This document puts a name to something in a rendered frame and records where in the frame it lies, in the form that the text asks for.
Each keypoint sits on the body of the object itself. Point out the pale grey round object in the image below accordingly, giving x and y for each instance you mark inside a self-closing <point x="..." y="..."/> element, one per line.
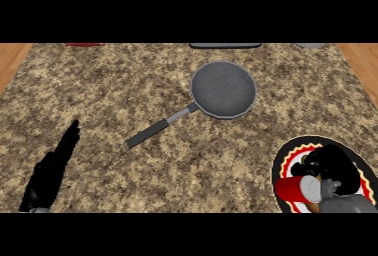
<point x="310" y="44"/>

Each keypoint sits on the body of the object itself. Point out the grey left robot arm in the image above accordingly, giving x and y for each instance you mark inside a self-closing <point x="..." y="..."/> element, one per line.
<point x="38" y="210"/>

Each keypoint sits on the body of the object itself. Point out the brown pear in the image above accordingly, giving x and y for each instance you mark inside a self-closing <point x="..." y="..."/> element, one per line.
<point x="314" y="207"/>

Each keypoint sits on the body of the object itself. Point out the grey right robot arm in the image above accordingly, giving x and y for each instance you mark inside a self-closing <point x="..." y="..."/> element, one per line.
<point x="347" y="205"/>

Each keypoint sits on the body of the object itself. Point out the dark red object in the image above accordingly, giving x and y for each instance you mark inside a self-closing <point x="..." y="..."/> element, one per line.
<point x="84" y="44"/>

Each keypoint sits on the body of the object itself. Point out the dark grey tray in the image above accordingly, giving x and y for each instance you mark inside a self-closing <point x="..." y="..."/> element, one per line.
<point x="224" y="45"/>

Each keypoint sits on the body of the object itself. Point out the red can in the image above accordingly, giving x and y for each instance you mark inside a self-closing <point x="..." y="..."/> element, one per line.
<point x="289" y="188"/>

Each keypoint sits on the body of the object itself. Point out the black red patterned plate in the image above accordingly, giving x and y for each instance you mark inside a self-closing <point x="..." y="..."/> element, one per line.
<point x="281" y="166"/>

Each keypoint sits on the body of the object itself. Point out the grey frying pan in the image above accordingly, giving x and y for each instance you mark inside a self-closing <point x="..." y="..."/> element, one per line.
<point x="223" y="90"/>

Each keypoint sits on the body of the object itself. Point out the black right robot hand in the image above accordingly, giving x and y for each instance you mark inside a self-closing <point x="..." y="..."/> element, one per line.
<point x="334" y="163"/>

